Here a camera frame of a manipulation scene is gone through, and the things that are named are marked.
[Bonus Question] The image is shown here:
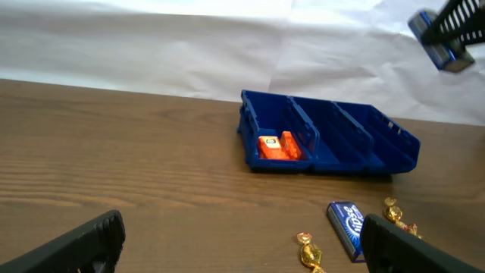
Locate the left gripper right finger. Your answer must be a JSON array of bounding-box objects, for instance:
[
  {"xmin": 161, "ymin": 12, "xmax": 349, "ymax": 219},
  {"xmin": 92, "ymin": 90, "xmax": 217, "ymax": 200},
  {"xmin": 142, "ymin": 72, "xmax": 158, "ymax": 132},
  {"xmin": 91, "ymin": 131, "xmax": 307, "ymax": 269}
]
[{"xmin": 359, "ymin": 213, "xmax": 483, "ymax": 273}]

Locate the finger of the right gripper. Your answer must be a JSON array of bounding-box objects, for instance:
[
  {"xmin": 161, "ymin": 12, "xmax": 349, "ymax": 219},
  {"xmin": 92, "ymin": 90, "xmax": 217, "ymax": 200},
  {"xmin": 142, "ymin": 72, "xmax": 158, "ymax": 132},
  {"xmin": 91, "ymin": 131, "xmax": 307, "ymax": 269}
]
[{"xmin": 421, "ymin": 0, "xmax": 485, "ymax": 47}]

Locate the orange candy box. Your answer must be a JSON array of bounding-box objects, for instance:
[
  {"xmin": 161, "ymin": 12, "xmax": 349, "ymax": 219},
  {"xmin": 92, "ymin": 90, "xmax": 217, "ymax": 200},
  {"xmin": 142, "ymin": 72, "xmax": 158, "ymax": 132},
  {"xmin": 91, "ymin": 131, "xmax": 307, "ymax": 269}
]
[
  {"xmin": 258, "ymin": 135, "xmax": 291, "ymax": 161},
  {"xmin": 280, "ymin": 130, "xmax": 303, "ymax": 161}
]

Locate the blue candy pack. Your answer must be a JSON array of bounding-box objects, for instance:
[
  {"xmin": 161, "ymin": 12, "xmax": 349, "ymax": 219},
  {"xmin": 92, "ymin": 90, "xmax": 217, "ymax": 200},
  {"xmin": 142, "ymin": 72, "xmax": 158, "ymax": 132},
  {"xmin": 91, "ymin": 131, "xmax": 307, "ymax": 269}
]
[
  {"xmin": 407, "ymin": 9, "xmax": 476, "ymax": 74},
  {"xmin": 326, "ymin": 200, "xmax": 367, "ymax": 264}
]

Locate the blue tray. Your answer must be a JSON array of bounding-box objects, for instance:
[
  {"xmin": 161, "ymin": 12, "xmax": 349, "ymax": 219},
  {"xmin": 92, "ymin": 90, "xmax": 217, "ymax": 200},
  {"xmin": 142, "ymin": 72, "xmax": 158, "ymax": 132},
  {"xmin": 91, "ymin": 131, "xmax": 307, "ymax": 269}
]
[{"xmin": 236, "ymin": 89, "xmax": 421, "ymax": 175}]

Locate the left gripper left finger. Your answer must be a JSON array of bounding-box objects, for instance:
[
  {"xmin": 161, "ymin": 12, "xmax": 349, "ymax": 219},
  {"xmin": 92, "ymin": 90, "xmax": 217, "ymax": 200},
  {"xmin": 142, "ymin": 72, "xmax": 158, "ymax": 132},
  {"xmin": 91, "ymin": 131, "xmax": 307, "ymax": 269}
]
[{"xmin": 0, "ymin": 210, "xmax": 127, "ymax": 273}]

